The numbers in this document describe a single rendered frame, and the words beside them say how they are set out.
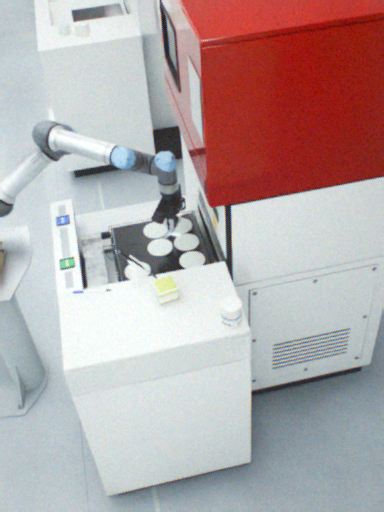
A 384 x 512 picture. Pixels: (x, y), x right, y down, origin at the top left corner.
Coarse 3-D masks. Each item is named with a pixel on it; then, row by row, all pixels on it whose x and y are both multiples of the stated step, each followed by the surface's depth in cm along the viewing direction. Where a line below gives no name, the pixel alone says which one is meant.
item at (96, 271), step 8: (96, 256) 246; (104, 256) 246; (88, 264) 243; (96, 264) 243; (104, 264) 243; (88, 272) 240; (96, 272) 240; (104, 272) 240; (88, 280) 237; (96, 280) 237; (104, 280) 236; (88, 288) 234
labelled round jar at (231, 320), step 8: (232, 296) 202; (224, 304) 200; (232, 304) 199; (240, 304) 199; (224, 312) 199; (232, 312) 198; (240, 312) 200; (224, 320) 202; (232, 320) 200; (240, 320) 203; (232, 328) 203
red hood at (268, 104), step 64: (192, 0) 190; (256, 0) 187; (320, 0) 184; (192, 64) 186; (256, 64) 177; (320, 64) 181; (192, 128) 212; (256, 128) 192; (320, 128) 197; (256, 192) 209
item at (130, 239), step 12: (180, 216) 258; (192, 216) 258; (120, 228) 255; (132, 228) 255; (192, 228) 252; (120, 240) 250; (132, 240) 249; (144, 240) 249; (132, 252) 244; (144, 252) 244; (180, 252) 242; (204, 252) 241; (120, 264) 239; (156, 264) 238; (168, 264) 238; (204, 264) 236
